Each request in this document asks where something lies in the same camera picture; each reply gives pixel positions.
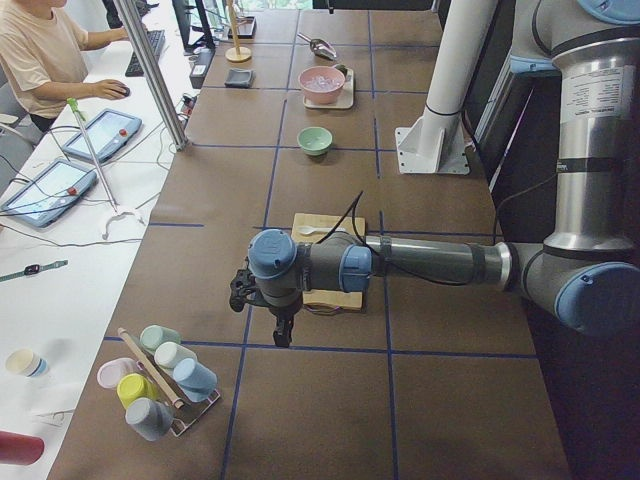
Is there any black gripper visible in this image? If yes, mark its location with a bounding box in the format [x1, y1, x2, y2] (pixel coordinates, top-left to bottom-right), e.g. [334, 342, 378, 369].
[229, 258, 295, 347]

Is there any white plastic spoon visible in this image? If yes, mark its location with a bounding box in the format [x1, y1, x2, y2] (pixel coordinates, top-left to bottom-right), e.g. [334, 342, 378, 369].
[297, 225, 346, 236]

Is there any metal ice scoop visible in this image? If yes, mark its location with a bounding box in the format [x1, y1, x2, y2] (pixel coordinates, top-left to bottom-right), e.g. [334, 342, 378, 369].
[297, 32, 338, 61]

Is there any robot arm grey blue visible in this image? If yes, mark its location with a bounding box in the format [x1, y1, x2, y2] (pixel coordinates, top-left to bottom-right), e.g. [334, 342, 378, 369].
[229, 229, 639, 348]

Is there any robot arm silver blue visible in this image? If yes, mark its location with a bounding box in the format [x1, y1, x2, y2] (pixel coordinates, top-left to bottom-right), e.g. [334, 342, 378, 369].
[273, 1, 639, 347]

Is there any mint green bowl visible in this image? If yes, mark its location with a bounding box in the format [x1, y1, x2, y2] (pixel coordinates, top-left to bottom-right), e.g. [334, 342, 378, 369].
[297, 126, 333, 156]

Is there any pink bowl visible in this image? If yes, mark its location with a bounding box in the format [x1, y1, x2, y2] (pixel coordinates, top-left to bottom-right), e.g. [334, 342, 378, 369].
[298, 66, 346, 105]

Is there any clear ice cubes pile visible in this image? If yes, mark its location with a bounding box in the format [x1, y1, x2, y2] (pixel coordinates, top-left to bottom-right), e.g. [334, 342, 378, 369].
[302, 75, 343, 93]

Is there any wooden cutting board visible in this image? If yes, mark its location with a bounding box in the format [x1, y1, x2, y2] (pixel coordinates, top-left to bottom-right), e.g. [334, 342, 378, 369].
[291, 213, 363, 313]

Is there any blue cup on rack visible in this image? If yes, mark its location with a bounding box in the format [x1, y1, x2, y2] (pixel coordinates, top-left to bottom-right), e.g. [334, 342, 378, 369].
[173, 358, 218, 402]

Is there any white cup on rack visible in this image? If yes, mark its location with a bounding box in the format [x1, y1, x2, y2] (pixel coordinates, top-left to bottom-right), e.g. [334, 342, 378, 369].
[154, 341, 197, 371]

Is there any cup rack with wooden rod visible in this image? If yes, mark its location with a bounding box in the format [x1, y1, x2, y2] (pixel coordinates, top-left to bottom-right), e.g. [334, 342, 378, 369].
[118, 328, 221, 437]

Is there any green cup on rack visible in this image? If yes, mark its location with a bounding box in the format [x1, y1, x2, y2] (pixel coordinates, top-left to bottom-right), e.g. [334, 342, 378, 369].
[139, 324, 182, 353]

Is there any grey cup on rack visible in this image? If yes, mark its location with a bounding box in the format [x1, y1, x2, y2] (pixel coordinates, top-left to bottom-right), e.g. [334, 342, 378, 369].
[125, 397, 173, 441]

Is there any yellow cup on rack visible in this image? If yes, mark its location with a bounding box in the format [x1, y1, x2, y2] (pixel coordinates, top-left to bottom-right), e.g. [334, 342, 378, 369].
[116, 373, 159, 409]

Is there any pink cup on rack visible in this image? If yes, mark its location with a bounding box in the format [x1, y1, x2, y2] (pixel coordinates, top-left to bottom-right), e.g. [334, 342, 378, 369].
[96, 357, 138, 389]

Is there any beige plastic tray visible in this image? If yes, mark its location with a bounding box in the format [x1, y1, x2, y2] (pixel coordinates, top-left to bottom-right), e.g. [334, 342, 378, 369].
[303, 69, 355, 110]

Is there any folded grey cloth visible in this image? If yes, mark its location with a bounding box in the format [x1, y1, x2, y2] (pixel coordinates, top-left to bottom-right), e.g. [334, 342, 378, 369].
[224, 68, 254, 89]

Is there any green band smartwatch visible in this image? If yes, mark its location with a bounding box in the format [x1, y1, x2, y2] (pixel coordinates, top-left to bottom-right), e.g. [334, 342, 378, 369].
[0, 260, 68, 282]

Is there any paper cup on desk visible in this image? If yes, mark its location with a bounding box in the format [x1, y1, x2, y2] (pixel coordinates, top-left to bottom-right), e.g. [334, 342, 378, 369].
[5, 348, 48, 378]

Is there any far teach pendant tablet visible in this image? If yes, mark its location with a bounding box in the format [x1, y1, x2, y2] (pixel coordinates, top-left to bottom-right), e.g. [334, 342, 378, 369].
[62, 109, 142, 163]

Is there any teach pendant tablet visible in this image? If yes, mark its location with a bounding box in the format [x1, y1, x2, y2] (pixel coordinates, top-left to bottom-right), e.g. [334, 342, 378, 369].
[62, 109, 142, 163]
[1, 158, 97, 228]

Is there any near teach pendant tablet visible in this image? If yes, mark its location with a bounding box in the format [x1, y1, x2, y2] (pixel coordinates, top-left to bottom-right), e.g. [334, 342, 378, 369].
[1, 158, 97, 228]

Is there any wooden stand with round base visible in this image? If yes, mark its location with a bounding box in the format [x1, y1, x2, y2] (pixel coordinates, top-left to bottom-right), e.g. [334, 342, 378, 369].
[225, 0, 252, 63]

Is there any red cylinder bottle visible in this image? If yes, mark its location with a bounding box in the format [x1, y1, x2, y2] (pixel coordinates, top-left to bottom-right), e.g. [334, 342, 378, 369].
[0, 431, 45, 466]

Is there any metal rod with green tip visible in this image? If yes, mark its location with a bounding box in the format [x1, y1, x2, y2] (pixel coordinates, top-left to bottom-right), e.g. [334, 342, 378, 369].
[66, 97, 118, 212]

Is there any black keyboard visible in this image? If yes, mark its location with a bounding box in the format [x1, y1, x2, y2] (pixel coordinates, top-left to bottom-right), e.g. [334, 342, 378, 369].
[124, 29, 167, 78]

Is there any person in peach shirt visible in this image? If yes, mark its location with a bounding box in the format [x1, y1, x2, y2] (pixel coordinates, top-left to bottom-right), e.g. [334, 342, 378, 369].
[1, 1, 128, 132]

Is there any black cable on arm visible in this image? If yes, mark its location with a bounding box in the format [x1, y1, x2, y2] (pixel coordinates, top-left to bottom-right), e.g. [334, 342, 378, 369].
[314, 189, 469, 287]

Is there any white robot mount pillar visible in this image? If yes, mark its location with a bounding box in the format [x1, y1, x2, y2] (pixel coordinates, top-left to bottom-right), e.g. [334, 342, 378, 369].
[395, 0, 498, 175]

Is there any aluminium frame post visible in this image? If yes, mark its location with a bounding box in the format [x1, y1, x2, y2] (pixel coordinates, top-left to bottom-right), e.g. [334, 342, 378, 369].
[114, 0, 188, 151]

